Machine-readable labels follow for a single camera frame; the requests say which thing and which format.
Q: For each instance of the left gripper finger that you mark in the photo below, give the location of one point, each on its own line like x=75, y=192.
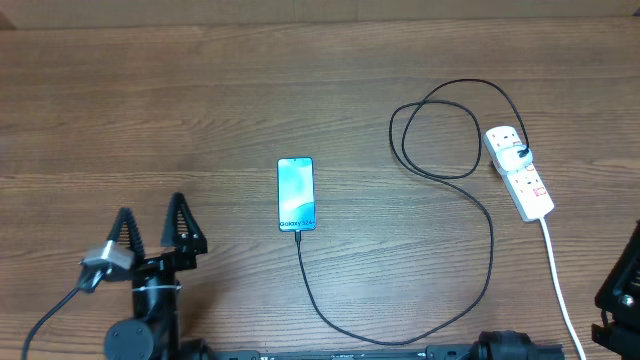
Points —
x=181, y=230
x=125, y=232

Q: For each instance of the white power strip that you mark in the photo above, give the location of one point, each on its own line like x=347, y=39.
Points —
x=526, y=188

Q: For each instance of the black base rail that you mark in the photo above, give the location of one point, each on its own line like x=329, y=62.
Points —
x=490, y=345

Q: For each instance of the white charger plug adapter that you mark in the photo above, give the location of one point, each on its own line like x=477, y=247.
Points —
x=508, y=160

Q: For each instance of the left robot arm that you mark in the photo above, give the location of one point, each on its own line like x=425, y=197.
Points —
x=153, y=332

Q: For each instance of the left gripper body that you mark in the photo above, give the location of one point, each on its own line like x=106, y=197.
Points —
x=164, y=270

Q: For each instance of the Samsung Galaxy smartphone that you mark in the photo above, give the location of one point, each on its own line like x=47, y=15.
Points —
x=296, y=194

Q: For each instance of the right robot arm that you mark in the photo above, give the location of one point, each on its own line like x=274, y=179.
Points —
x=618, y=300

